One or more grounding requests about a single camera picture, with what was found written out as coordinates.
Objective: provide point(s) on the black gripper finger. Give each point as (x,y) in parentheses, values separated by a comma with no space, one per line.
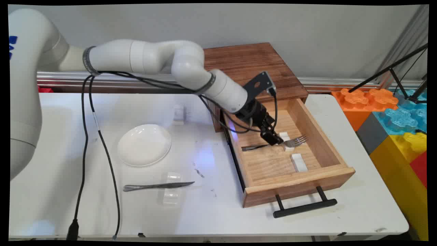
(269,136)
(277,136)

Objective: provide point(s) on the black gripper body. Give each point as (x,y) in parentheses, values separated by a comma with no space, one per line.
(256,114)

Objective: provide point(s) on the silver metal fork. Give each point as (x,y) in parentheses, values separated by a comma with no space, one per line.
(297,141)

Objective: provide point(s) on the silver metal knife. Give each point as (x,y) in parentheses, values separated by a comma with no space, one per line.
(153,186)

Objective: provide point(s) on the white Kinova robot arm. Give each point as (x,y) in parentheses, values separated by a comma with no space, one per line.
(150,56)

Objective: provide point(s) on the small white cutlery rest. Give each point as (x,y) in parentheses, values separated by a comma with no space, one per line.
(179,114)
(299,163)
(289,147)

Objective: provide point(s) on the light wooden drawer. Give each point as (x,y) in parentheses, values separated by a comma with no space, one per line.
(273,164)

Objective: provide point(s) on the dark brown wooden cabinet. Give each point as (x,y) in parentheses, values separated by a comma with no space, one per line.
(245,65)

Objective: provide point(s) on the orange giant toy block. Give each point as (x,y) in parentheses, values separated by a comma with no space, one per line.
(358,102)

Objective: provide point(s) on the grey giant toy block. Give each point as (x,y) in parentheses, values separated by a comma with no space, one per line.
(374,135)

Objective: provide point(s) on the long translucent white cutlery rest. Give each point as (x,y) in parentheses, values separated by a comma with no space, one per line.
(171,198)

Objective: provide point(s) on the white round plate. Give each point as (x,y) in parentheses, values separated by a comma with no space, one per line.
(145,145)

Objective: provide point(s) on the black tripod stand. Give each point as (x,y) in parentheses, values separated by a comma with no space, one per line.
(385,71)

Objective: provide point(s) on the blue giant toy block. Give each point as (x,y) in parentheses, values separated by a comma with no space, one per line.
(403,118)

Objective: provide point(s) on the red giant toy block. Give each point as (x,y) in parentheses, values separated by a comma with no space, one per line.
(420,167)

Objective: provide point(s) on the small red object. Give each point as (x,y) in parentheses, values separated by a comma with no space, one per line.
(45,90)

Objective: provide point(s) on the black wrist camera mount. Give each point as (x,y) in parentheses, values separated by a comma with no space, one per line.
(259,85)

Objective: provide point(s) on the black drawer slide rail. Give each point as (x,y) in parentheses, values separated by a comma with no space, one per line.
(237,164)

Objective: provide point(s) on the aluminium rail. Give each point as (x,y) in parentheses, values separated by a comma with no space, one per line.
(341,82)

